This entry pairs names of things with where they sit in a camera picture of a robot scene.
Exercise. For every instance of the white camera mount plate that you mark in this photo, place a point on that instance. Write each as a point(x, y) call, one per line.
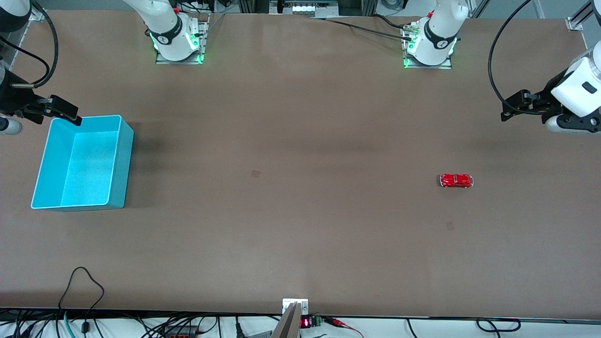
point(287, 303)

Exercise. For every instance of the blue plastic box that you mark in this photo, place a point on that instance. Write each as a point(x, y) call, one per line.
point(117, 188)

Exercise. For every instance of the grey aluminium camera bar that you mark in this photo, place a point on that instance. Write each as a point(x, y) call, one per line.
point(287, 326)

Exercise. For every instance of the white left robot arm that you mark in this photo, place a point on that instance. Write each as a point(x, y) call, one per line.
point(436, 33)

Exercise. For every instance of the red display electronics module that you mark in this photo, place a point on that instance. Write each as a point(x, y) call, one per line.
point(305, 322)

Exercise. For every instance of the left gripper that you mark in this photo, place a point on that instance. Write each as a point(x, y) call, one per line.
point(546, 100)

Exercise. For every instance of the aluminium frame corner bracket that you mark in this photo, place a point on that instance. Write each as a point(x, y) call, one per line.
point(37, 16)
point(574, 23)

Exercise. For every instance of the white lit device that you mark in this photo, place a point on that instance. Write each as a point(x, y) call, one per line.
point(305, 8)

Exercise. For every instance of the red beetle toy car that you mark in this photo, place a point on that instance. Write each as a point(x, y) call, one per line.
point(455, 180)

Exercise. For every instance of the black metal rack frame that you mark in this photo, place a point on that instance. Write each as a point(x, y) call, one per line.
point(352, 7)

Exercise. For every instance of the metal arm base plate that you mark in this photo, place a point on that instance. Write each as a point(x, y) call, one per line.
point(446, 66)
point(205, 42)

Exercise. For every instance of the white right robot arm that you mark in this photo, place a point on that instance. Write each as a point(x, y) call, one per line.
point(169, 28)

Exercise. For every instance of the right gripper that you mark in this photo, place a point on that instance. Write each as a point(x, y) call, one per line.
point(14, 99)

